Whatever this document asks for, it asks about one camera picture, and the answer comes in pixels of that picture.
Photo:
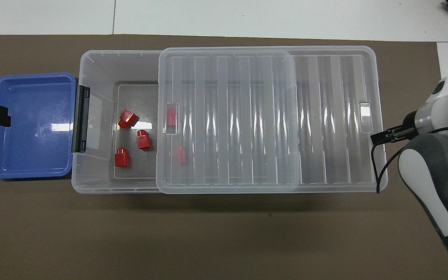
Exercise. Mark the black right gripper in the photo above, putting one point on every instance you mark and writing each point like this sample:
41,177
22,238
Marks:
408,121

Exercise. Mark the clear ribbed box lid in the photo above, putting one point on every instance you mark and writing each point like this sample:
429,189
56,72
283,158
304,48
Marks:
325,116

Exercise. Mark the red block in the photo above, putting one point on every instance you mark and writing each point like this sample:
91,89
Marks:
179,154
122,158
144,140
171,116
127,118

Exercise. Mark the blue plastic tray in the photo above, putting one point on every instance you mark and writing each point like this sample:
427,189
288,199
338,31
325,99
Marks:
33,155

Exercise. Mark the black box latch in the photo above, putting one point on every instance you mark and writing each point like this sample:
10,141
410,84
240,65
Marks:
80,116

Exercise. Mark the clear plastic storage box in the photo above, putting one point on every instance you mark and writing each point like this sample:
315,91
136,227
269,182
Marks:
99,70

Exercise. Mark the brown table mat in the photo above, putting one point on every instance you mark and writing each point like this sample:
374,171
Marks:
208,241

